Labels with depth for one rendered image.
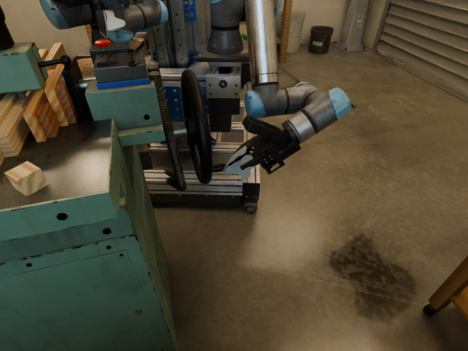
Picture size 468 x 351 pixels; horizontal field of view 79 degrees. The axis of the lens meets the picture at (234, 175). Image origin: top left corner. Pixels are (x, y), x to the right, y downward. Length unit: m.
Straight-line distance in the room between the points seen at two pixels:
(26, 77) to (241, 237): 1.15
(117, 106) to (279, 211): 1.19
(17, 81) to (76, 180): 0.25
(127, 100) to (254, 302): 0.98
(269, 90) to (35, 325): 0.83
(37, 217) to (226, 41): 0.98
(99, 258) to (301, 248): 1.04
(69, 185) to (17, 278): 0.31
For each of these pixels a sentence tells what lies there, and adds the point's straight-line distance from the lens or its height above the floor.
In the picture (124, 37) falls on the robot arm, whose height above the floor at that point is 0.95.
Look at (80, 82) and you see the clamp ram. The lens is 0.70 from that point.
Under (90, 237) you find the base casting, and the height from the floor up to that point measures 0.73.
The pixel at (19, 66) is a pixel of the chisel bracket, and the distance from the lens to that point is 0.67.
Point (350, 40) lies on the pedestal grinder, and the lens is 4.43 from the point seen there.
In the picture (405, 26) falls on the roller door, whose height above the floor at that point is 0.39.
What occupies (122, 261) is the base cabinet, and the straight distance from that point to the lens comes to 0.71.
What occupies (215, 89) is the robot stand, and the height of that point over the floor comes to 0.72.
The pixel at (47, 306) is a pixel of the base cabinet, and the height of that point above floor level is 0.53.
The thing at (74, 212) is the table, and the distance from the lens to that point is 0.50.
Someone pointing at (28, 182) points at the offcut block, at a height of 0.92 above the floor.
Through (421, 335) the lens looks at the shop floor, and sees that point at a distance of 1.47.
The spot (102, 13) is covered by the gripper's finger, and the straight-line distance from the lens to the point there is 0.84.
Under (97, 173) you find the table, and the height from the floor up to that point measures 0.90.
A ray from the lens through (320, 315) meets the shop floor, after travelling 1.35.
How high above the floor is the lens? 1.19
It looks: 40 degrees down
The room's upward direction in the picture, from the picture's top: straight up
